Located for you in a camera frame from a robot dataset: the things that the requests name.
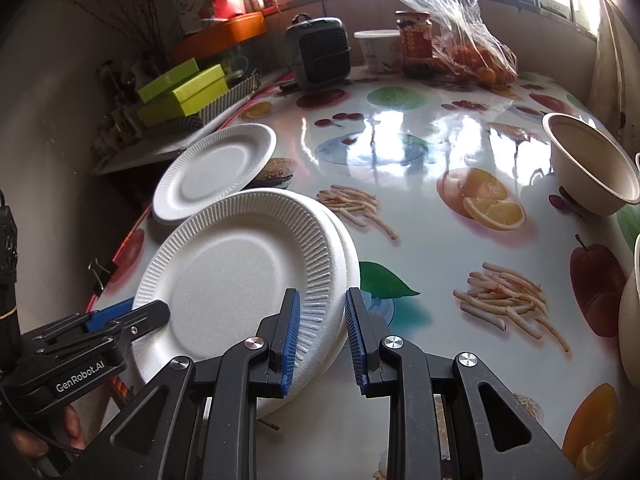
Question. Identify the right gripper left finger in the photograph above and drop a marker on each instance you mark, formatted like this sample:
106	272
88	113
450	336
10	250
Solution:
258	367

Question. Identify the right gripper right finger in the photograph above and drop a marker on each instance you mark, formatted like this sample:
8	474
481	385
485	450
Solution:
389	366

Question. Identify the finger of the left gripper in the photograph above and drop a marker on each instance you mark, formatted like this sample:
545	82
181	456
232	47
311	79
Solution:
110	312
145	317

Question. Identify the white paper plate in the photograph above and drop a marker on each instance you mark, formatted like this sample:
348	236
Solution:
220	273
330	267
211	169

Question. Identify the black binder clip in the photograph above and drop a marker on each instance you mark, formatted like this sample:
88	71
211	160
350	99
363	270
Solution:
102	273

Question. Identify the striped flat box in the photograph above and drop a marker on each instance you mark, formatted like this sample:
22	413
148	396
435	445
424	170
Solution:
203	115

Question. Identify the lower green box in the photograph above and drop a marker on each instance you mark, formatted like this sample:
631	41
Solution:
187	99

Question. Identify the green box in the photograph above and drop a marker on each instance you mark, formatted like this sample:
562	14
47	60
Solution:
187	99
168	81

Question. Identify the upper green box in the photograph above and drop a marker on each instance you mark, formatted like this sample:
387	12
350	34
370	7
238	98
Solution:
168	81

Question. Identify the orange box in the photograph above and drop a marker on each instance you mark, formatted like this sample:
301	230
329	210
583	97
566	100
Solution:
219	37

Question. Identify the white paper cup container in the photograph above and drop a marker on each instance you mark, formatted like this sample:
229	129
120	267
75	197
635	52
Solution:
381	50

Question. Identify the grey small heater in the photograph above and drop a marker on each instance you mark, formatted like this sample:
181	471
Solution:
317	51

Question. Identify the plastic bag of oranges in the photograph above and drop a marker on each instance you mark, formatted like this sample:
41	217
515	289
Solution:
463	47

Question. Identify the red label glass jar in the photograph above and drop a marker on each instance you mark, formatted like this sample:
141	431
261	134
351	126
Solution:
415	30

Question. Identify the patterned curtain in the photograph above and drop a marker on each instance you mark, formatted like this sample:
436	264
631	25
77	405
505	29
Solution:
614	91

